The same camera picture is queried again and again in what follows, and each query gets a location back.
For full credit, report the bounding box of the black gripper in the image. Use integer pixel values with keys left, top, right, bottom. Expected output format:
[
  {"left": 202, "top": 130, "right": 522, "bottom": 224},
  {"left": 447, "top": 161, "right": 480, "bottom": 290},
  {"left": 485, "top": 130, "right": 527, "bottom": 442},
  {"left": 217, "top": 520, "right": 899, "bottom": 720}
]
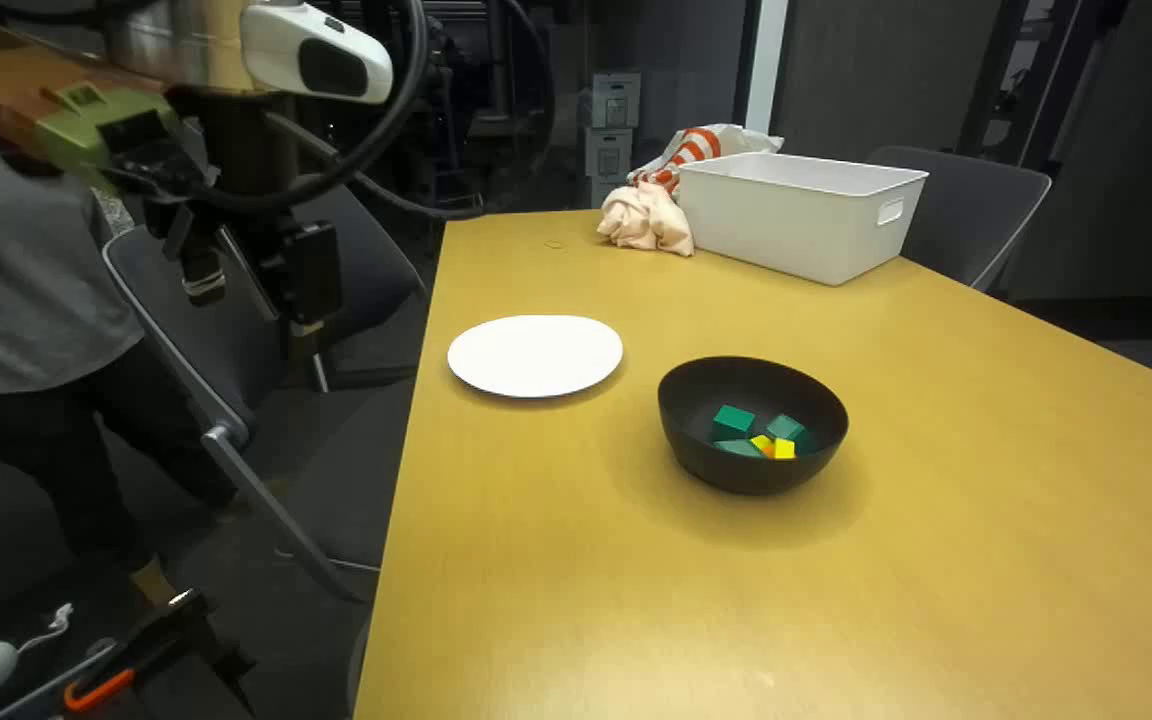
[{"left": 163, "top": 92, "right": 346, "bottom": 367}]

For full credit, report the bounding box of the black bowl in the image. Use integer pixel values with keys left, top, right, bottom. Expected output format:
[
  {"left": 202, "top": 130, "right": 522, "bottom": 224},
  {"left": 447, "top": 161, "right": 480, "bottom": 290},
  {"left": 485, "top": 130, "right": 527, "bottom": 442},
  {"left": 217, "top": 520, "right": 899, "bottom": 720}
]
[{"left": 657, "top": 353, "right": 850, "bottom": 501}]

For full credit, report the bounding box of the white round plate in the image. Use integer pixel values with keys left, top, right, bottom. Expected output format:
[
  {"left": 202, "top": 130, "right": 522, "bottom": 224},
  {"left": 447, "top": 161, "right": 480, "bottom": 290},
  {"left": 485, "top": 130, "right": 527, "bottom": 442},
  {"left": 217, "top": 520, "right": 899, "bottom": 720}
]
[{"left": 443, "top": 311, "right": 627, "bottom": 405}]

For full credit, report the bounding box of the grey office chair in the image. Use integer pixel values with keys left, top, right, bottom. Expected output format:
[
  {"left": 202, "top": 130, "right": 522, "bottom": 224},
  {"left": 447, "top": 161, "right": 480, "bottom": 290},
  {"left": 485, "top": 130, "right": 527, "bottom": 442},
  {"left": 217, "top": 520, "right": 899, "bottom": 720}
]
[{"left": 98, "top": 182, "right": 426, "bottom": 602}]

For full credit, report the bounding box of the person in grey shirt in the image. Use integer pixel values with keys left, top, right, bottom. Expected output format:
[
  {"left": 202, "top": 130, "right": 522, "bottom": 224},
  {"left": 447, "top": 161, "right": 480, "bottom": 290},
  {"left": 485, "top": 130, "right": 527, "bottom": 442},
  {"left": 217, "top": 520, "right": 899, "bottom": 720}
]
[{"left": 0, "top": 110, "right": 241, "bottom": 563}]

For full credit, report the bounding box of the white cardboard box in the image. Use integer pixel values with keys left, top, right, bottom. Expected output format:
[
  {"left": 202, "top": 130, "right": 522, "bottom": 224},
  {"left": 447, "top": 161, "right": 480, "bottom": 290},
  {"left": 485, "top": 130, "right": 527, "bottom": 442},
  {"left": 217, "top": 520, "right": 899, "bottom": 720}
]
[
  {"left": 581, "top": 124, "right": 634, "bottom": 182},
  {"left": 584, "top": 68, "right": 647, "bottom": 130}
]

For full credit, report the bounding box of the crumpled pink white cloth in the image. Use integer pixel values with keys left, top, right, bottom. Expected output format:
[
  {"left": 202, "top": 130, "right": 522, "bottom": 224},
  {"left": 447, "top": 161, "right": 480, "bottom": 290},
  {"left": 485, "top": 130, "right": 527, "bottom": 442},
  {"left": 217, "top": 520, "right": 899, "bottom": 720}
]
[{"left": 590, "top": 181, "right": 701, "bottom": 260}]

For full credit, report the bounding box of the white plastic bin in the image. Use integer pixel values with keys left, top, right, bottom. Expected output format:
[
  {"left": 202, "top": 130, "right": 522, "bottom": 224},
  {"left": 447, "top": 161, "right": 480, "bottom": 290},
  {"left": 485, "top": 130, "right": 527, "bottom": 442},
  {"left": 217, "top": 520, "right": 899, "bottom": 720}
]
[{"left": 671, "top": 148, "right": 930, "bottom": 286}]

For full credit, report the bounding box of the dark grey chair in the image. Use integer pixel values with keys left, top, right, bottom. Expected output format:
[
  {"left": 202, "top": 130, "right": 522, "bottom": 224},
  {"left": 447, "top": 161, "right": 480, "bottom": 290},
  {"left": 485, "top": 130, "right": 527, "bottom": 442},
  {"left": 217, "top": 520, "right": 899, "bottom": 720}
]
[{"left": 867, "top": 141, "right": 1055, "bottom": 290}]

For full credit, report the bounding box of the orange handled black tool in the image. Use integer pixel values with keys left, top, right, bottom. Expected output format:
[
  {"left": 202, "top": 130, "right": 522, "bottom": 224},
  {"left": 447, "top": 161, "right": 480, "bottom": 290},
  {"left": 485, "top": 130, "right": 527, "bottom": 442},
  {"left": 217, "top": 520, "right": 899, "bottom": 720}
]
[{"left": 10, "top": 585, "right": 259, "bottom": 720}]

